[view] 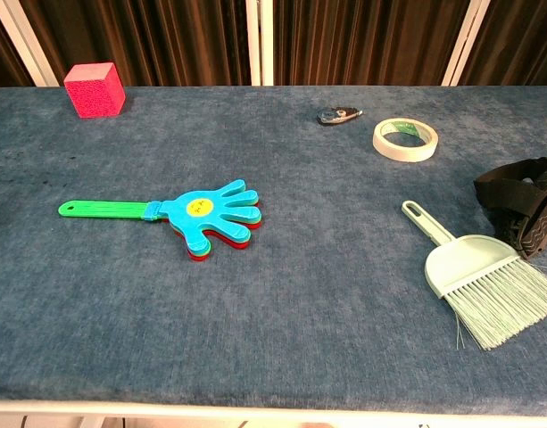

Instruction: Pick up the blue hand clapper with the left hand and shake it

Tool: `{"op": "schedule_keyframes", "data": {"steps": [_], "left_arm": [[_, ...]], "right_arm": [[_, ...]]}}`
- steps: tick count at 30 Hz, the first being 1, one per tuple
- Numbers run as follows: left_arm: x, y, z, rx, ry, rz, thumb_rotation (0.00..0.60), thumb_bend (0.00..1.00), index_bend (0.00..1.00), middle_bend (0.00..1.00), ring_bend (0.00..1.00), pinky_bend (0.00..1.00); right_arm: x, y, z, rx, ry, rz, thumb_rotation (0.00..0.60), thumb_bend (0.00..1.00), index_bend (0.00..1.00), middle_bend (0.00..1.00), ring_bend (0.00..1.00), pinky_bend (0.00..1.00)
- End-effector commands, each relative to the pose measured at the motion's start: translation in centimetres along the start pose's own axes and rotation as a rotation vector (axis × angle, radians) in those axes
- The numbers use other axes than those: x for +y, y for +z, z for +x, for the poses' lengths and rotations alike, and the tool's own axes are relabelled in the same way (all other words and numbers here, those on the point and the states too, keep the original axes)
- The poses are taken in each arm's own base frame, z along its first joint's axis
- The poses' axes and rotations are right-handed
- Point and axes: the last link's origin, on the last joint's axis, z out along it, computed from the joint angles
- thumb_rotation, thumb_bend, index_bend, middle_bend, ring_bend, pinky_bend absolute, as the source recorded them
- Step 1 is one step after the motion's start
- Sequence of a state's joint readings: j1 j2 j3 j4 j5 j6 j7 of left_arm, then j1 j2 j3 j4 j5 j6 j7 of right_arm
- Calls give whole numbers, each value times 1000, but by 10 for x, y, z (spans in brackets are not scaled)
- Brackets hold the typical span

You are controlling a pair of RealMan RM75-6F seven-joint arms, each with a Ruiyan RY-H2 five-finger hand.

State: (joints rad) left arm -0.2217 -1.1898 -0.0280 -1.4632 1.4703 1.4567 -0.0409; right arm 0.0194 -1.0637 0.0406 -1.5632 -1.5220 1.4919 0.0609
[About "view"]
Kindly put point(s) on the colourful plastic hand clapper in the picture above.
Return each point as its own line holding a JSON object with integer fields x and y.
{"x": 201, "y": 218}

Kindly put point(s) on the mint green hand brush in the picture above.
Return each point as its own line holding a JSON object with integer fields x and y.
{"x": 460, "y": 267}

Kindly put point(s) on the blue fabric table cover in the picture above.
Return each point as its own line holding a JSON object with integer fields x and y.
{"x": 273, "y": 312}

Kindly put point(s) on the black correction tape dispenser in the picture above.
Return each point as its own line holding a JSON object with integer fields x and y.
{"x": 333, "y": 117}

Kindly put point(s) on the white masking tape roll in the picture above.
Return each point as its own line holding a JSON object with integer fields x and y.
{"x": 402, "y": 155}

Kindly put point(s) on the dark brown curtain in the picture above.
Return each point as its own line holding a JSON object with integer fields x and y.
{"x": 166, "y": 44}

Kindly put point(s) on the pink foam cube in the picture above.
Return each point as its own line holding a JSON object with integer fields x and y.
{"x": 94, "y": 96}

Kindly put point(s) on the white frame post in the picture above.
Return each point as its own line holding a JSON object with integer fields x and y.
{"x": 465, "y": 44}
{"x": 253, "y": 44}
{"x": 24, "y": 44}

